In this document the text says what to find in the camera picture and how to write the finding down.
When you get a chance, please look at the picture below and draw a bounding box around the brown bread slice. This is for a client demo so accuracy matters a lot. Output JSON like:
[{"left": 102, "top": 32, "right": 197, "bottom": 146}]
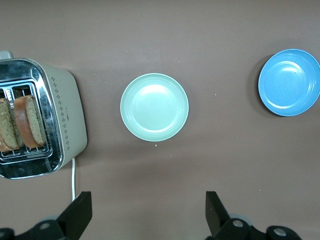
[
  {"left": 0, "top": 97, "right": 20, "bottom": 152},
  {"left": 14, "top": 94, "right": 47, "bottom": 149}
]

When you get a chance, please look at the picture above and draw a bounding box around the blue plate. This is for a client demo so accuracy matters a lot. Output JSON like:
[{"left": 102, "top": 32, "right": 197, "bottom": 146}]
[{"left": 257, "top": 48, "right": 320, "bottom": 118}]

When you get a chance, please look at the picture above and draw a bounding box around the beige chrome toaster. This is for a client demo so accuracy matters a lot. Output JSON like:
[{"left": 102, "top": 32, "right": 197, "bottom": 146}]
[{"left": 0, "top": 50, "right": 88, "bottom": 180}]

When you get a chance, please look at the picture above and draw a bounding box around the white toaster power cord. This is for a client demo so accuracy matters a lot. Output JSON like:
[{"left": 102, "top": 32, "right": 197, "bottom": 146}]
[{"left": 71, "top": 157, "right": 77, "bottom": 202}]

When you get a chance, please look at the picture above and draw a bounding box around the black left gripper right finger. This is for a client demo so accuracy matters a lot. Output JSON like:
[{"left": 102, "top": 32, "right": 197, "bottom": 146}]
[{"left": 205, "top": 191, "right": 302, "bottom": 240}]

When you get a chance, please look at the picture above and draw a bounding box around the green plate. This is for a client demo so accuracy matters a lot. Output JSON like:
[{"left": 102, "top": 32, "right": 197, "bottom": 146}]
[{"left": 120, "top": 72, "right": 190, "bottom": 143}]

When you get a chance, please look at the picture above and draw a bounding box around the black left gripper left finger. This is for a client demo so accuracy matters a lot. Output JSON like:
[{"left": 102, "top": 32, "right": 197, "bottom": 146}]
[{"left": 0, "top": 191, "right": 93, "bottom": 240}]

